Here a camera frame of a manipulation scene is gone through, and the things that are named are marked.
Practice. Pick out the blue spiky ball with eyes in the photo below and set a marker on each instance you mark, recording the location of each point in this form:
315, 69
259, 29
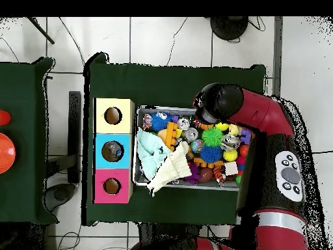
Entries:
159, 122

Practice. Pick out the purple spiky toy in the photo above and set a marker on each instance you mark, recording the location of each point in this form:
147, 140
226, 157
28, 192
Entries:
193, 175

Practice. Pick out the small blue globe ball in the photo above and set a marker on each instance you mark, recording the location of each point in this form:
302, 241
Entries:
196, 146

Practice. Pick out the wooden box with three holes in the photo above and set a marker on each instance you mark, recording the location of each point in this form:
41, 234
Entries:
113, 156

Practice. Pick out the plain red ball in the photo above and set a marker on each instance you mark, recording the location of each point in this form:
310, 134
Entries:
243, 151

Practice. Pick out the black upright panel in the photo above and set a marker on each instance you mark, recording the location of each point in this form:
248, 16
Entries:
75, 135

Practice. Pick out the small brown football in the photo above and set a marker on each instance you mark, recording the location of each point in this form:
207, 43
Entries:
206, 174

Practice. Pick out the shallow clear mesh bin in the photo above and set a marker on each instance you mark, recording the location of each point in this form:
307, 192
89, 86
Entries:
156, 186

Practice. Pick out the black drink can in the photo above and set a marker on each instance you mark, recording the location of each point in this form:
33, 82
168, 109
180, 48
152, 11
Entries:
183, 123

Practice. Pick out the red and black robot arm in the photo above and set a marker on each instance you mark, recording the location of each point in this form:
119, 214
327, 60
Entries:
270, 135

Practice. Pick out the orange disc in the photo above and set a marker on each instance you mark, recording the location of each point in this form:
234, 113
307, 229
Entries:
6, 153

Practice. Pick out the plain wooden cube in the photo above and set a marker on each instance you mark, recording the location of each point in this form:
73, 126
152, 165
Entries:
231, 168

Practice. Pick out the black round stand base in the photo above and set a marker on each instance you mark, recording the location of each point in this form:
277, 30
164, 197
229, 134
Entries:
229, 27

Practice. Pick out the dark green side table cloth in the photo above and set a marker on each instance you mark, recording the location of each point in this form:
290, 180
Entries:
26, 198

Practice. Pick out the silver drink can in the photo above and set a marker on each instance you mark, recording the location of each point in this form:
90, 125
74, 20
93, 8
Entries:
191, 134

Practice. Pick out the striped orange tiger toy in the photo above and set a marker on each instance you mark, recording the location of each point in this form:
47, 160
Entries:
219, 175

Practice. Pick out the small red object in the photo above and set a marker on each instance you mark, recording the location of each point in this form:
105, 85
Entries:
3, 117

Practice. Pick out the grey round floor base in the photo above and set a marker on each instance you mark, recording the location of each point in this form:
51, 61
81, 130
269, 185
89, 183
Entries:
61, 194

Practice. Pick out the pale blue waffle cloth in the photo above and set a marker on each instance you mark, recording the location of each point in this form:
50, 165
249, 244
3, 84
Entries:
151, 153

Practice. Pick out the long orange toy brick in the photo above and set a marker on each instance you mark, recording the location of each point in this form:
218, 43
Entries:
169, 136

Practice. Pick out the cream yellow knitted cloth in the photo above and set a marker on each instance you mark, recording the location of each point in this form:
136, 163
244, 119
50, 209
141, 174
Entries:
171, 169

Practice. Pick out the crushed shiny silver can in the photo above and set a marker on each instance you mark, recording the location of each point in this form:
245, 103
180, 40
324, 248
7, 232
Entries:
230, 141

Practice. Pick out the plain blue spiky ball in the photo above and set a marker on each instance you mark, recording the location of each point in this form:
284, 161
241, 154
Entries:
210, 153

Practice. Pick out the light green spiky ball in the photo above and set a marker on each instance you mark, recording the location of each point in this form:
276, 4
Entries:
212, 137

